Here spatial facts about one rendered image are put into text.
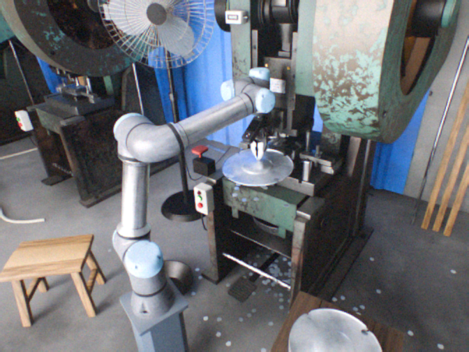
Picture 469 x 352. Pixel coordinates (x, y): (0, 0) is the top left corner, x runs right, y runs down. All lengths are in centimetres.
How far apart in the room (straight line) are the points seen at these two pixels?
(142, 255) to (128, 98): 180
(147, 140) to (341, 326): 90
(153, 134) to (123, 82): 182
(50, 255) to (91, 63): 116
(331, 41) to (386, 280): 146
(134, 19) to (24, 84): 252
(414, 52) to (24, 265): 188
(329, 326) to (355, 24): 96
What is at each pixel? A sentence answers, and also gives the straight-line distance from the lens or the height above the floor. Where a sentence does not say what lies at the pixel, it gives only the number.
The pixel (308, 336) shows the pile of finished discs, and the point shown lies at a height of 39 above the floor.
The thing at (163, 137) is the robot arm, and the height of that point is 107.
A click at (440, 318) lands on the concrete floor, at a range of 204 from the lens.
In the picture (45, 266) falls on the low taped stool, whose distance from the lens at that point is 186.
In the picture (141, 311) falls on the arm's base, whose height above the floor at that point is 48.
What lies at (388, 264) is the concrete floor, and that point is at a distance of 221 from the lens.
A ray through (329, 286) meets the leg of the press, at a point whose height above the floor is 3.
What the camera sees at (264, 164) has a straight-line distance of 140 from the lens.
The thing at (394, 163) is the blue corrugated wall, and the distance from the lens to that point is 273.
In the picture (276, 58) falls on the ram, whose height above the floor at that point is 117.
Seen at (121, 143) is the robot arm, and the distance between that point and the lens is 113.
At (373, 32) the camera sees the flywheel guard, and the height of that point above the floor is 132.
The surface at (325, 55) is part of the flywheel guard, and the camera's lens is 98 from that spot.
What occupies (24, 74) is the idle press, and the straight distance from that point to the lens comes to 438.
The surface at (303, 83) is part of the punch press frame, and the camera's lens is 134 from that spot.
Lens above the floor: 145
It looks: 30 degrees down
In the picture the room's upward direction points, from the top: 2 degrees counter-clockwise
